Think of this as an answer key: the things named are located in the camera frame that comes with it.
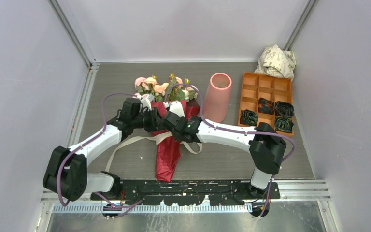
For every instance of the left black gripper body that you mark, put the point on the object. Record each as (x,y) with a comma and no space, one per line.
(148,119)

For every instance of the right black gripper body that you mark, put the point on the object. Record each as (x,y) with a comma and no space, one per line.
(177,136)

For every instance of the red wrapping paper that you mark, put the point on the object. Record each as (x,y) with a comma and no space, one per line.
(168,151)

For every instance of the cream printed ribbon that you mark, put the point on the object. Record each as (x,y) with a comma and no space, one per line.
(157,139)

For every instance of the pink flower bunch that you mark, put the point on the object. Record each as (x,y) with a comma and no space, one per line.
(172,90)

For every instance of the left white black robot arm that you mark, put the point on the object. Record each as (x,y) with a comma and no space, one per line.
(66,173)

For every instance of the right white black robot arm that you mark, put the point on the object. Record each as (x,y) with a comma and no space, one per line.
(266,147)

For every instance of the pink cylindrical vase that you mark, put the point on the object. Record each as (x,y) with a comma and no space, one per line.
(216,100)

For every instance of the dark rolled tie left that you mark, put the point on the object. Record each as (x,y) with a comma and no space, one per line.
(248,117)

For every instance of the dark rolled tie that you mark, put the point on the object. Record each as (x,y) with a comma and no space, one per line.
(265,106)
(284,124)
(284,109)
(248,117)

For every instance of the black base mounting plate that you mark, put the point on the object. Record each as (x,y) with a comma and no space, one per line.
(189,192)

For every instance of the dark rolled tie middle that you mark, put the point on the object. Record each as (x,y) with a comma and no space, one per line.
(265,106)

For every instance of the orange compartment tray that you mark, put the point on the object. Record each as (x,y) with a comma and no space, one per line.
(270,98)

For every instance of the dark rolled tie lower right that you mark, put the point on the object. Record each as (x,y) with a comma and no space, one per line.
(284,124)

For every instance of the dark rolled tie upper right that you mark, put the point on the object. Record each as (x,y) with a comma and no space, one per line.
(284,109)

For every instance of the crumpled printed paper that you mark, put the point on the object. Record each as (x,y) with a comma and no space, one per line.
(277,63)

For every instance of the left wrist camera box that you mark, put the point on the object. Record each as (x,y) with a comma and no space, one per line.
(146,100)

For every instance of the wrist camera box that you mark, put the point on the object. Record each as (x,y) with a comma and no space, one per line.
(175,107)
(146,100)

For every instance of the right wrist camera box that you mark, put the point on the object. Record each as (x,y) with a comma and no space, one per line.
(175,107)

